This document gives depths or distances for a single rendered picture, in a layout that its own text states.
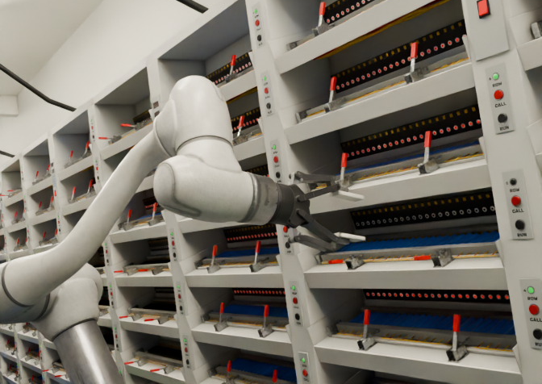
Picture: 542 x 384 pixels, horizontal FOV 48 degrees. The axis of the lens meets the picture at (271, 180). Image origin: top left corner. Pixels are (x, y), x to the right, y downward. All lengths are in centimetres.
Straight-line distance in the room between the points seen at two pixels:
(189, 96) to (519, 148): 59
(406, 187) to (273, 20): 65
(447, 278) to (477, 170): 23
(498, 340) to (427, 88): 52
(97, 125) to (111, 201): 175
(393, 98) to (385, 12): 19
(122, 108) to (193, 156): 197
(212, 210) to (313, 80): 82
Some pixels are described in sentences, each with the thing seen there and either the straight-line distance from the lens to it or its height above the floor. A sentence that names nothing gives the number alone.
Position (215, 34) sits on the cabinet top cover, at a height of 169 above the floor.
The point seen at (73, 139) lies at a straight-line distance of 362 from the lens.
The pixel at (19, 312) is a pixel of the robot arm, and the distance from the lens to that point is 136.
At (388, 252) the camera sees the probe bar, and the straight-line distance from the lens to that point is 145.
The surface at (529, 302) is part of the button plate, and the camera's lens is 119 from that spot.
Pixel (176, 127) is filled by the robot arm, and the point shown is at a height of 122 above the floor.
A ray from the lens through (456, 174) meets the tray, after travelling 124.
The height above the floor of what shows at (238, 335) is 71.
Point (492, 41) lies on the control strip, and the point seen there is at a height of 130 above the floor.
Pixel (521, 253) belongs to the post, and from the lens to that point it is 118.
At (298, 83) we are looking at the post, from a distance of 171.
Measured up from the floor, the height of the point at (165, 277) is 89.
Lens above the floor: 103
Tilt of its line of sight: 4 degrees up
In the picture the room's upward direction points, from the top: 8 degrees counter-clockwise
